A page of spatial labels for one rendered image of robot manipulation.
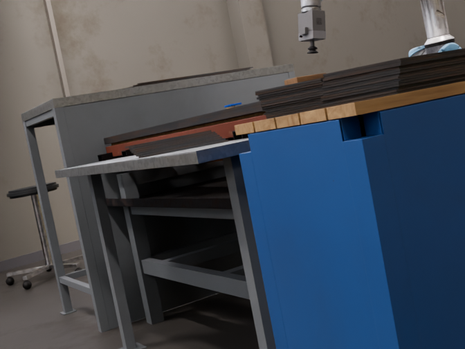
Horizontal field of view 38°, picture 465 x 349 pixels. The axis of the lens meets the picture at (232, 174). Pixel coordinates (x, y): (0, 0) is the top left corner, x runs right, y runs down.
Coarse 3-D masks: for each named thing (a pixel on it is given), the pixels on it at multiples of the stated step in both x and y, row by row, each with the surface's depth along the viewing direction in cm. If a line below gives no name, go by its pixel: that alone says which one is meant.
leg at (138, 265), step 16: (128, 176) 290; (128, 192) 290; (128, 208) 290; (128, 224) 294; (144, 224) 293; (144, 240) 293; (144, 256) 293; (144, 288) 293; (144, 304) 297; (160, 304) 296; (160, 320) 296
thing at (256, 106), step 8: (248, 104) 190; (256, 104) 186; (216, 112) 206; (224, 112) 202; (232, 112) 198; (240, 112) 194; (248, 112) 191; (184, 120) 226; (192, 120) 221; (200, 120) 216; (208, 120) 212; (216, 120) 210; (152, 128) 249; (160, 128) 244; (168, 128) 238; (176, 128) 232; (112, 136) 287; (120, 136) 279; (128, 136) 271; (136, 136) 264
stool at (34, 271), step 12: (12, 192) 444; (24, 192) 439; (36, 192) 441; (36, 204) 455; (36, 216) 456; (48, 252) 459; (48, 264) 458; (72, 264) 444; (24, 276) 432; (24, 288) 432
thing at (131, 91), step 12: (240, 72) 337; (252, 72) 340; (264, 72) 344; (276, 72) 348; (156, 84) 313; (168, 84) 316; (180, 84) 320; (192, 84) 323; (204, 84) 326; (72, 96) 293; (84, 96) 296; (96, 96) 299; (108, 96) 301; (120, 96) 304; (36, 108) 314; (48, 108) 296; (24, 120) 337
